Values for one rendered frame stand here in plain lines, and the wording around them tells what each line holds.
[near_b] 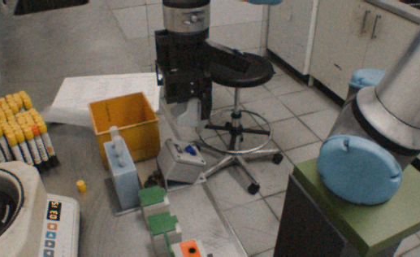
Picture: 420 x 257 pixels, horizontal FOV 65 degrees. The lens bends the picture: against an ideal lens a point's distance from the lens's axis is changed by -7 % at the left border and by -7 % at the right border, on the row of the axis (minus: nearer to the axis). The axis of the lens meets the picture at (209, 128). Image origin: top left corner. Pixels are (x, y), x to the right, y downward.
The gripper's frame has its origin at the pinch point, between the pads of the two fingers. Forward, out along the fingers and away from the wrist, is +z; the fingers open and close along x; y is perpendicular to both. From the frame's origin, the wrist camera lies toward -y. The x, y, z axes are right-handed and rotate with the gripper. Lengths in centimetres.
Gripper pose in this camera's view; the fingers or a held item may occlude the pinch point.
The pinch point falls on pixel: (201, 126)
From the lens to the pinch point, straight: 68.8
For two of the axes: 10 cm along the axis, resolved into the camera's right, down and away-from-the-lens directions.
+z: 0.0, 8.1, 5.8
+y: -9.3, 2.1, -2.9
